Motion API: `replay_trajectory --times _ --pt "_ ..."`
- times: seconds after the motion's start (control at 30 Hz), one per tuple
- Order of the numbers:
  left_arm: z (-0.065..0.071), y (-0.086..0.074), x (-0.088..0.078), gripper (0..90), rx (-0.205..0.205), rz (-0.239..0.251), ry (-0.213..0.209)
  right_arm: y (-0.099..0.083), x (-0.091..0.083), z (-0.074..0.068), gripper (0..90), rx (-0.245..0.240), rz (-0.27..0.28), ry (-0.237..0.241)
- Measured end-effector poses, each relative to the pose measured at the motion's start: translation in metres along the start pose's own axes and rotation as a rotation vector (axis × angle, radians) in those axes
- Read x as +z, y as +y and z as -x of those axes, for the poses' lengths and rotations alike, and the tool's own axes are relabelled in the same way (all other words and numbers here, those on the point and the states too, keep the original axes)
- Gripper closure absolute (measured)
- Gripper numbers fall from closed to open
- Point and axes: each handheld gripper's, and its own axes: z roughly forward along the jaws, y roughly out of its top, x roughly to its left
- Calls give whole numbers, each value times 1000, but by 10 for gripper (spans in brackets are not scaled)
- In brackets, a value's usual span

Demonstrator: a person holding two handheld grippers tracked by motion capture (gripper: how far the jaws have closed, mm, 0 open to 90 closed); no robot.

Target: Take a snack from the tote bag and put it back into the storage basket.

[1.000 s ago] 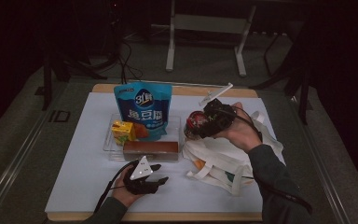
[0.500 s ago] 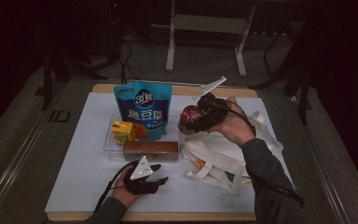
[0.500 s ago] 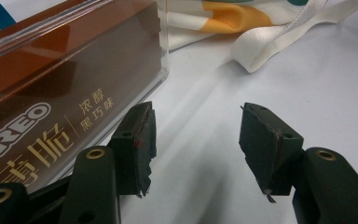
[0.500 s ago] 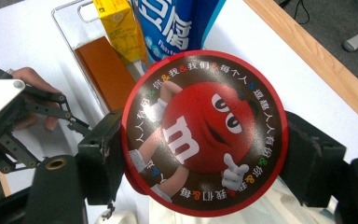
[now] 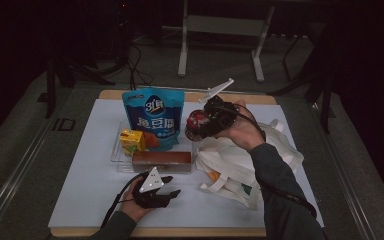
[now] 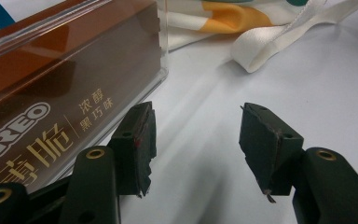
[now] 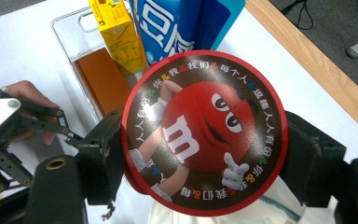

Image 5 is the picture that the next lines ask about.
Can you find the person's right hand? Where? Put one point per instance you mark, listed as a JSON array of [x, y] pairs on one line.
[[248, 133]]

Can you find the white table mat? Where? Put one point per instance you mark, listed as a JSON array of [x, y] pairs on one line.
[[80, 200]]

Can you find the brown drink carton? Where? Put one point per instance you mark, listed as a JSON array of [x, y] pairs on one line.
[[161, 160]]

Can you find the black metal stand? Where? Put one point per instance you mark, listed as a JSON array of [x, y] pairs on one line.
[[50, 86]]

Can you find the dark metal stand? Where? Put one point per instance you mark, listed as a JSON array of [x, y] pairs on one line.
[[325, 100]]

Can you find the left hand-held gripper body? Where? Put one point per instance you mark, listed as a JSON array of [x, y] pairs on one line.
[[151, 186]]

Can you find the white tote bag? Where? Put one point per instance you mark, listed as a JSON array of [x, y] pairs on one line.
[[230, 160]]

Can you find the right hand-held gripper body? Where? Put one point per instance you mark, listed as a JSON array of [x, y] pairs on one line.
[[223, 115]]

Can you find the white metal stand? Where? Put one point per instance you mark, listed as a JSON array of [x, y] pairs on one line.
[[225, 26]]

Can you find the blue snack pouch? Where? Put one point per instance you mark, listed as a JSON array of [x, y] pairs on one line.
[[156, 120]]

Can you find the yellow juice carton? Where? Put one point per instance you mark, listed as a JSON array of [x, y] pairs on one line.
[[131, 141]]

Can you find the clear plastic box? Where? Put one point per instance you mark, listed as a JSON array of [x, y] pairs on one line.
[[121, 163]]

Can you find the person's left hand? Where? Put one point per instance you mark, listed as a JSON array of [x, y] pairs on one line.
[[131, 208]]

